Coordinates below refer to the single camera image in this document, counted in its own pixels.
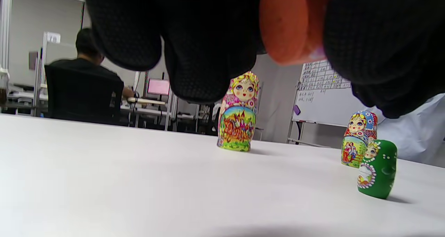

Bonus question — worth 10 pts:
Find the red and blue Russian doll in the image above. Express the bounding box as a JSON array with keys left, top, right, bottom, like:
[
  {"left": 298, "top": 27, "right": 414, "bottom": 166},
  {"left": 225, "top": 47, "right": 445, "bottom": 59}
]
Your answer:
[{"left": 341, "top": 110, "right": 378, "bottom": 169}]

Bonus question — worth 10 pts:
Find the black office chair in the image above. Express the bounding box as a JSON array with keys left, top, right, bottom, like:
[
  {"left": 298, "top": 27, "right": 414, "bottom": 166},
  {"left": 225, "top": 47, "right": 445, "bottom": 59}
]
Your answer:
[{"left": 44, "top": 64, "right": 124, "bottom": 125}]

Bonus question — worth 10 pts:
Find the person's left hand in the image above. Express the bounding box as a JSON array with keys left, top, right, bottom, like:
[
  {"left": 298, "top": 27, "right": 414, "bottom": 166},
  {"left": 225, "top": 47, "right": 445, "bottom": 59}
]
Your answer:
[{"left": 79, "top": 0, "right": 445, "bottom": 119}]

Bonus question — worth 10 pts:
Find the orange Russian doll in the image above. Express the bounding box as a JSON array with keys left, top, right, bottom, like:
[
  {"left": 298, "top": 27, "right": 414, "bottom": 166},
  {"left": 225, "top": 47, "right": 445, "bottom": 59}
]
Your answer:
[{"left": 259, "top": 0, "right": 330, "bottom": 66}]

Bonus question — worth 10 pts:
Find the green Russian doll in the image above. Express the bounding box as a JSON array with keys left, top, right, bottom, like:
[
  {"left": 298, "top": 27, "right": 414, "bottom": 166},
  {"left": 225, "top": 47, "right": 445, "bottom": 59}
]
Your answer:
[{"left": 357, "top": 140, "right": 398, "bottom": 199}]

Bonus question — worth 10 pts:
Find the large pink Russian doll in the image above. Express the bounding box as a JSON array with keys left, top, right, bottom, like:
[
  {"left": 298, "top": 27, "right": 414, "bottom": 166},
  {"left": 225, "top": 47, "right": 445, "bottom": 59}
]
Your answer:
[{"left": 217, "top": 71, "right": 260, "bottom": 152}]

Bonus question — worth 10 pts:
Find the whiteboard on white stand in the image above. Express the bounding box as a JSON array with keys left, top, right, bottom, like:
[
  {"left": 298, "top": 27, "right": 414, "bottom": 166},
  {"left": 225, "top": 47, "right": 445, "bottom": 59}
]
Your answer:
[{"left": 287, "top": 60, "right": 379, "bottom": 148}]

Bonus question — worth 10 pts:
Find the pink lit monitor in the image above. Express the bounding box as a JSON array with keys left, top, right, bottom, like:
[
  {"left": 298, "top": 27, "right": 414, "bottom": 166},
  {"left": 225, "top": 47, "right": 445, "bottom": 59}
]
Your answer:
[{"left": 147, "top": 79, "right": 171, "bottom": 96}]

